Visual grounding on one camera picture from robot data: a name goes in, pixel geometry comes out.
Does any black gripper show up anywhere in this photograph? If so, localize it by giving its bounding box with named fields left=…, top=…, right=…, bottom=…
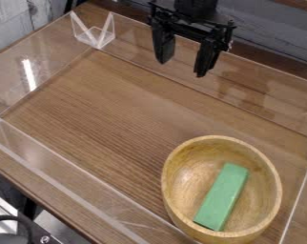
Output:
left=149, top=0, right=237, bottom=77

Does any green rectangular block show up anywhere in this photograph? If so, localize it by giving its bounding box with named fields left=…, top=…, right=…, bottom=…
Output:
left=193, top=163, right=249, bottom=232

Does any clear acrylic corner bracket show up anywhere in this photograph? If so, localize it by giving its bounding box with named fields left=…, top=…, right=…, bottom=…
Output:
left=69, top=11, right=116, bottom=50

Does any brown wooden bowl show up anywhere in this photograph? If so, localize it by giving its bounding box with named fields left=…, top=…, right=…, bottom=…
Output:
left=161, top=135, right=282, bottom=244

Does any clear acrylic barrier wall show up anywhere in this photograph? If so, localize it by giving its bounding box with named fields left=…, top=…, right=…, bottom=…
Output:
left=0, top=4, right=307, bottom=244

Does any black cable lower left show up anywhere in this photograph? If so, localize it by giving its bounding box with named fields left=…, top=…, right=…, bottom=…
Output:
left=0, top=214, right=37, bottom=244

